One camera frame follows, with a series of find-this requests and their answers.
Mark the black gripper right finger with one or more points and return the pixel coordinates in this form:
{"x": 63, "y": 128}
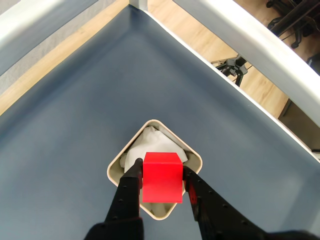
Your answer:
{"x": 220, "y": 217}

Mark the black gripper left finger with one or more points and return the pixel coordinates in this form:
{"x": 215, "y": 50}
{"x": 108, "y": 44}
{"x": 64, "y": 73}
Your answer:
{"x": 125, "y": 200}

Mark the red cube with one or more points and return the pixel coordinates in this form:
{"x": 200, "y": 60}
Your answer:
{"x": 162, "y": 180}

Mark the beige metal square box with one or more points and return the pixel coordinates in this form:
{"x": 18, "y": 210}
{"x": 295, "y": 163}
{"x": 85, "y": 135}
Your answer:
{"x": 115, "y": 172}

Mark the black office chair base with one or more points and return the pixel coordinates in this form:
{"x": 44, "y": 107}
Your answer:
{"x": 292, "y": 17}

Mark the white metal rail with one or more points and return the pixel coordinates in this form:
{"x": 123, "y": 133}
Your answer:
{"x": 250, "y": 32}
{"x": 37, "y": 17}

